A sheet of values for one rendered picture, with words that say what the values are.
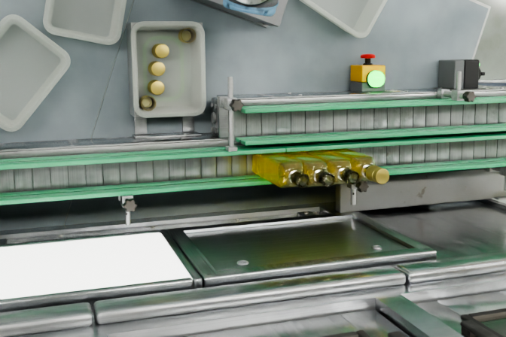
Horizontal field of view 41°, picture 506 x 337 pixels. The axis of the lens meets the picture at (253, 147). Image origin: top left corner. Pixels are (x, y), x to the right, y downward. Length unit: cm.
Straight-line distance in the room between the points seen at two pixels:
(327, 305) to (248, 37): 82
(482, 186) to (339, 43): 56
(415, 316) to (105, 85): 93
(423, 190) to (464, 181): 13
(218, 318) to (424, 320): 32
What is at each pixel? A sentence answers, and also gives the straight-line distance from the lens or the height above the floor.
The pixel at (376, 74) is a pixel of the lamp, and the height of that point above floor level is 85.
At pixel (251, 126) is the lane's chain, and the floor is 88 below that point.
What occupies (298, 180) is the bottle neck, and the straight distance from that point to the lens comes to 139.
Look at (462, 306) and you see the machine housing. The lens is 124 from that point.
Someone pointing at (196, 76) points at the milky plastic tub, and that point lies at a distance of 165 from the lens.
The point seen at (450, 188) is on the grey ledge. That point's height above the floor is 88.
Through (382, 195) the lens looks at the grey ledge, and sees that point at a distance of 179.
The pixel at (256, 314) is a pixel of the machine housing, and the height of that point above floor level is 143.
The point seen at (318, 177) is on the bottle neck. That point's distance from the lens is 144.
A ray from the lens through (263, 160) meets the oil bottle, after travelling 155.
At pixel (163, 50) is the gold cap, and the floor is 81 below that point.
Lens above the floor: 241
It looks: 70 degrees down
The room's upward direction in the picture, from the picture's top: 114 degrees clockwise
